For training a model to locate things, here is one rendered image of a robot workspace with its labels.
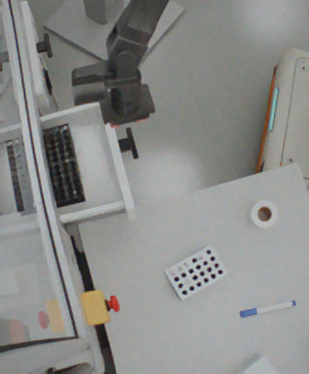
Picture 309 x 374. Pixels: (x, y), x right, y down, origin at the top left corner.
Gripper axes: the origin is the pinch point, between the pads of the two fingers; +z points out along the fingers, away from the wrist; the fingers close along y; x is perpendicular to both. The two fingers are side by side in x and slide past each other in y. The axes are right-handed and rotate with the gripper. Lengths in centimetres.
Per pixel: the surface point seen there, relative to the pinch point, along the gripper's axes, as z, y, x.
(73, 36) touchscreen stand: 92, 5, -89
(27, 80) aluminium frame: -2.7, 19.6, -14.8
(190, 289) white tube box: 19.3, -5.8, 36.3
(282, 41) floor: 93, -90, -64
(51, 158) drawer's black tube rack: 6.3, 17.6, 1.6
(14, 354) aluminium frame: -54, 21, 43
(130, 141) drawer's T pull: 4.5, -0.1, 2.8
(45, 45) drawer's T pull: 5.0, 14.4, -28.2
